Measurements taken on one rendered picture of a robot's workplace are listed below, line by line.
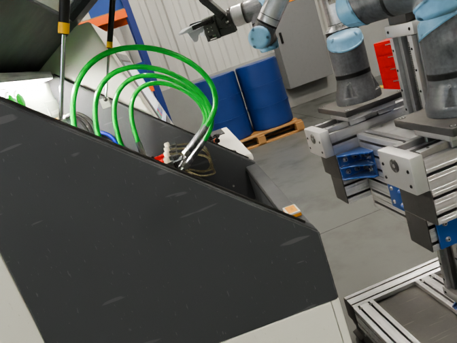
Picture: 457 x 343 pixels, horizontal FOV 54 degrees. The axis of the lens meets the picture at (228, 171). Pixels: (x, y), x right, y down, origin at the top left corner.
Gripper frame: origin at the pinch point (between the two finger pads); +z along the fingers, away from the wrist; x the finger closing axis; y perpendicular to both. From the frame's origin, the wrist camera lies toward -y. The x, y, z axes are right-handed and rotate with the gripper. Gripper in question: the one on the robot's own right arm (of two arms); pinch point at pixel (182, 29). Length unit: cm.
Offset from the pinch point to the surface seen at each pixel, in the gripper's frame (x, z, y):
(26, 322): -116, 13, 32
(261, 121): 399, 71, 174
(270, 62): 417, 38, 106
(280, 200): -75, -32, 41
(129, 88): -37.4, 12.2, 8.9
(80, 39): -37.9, 20.4, -10.5
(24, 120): -106, -1, -2
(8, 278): -115, 12, 23
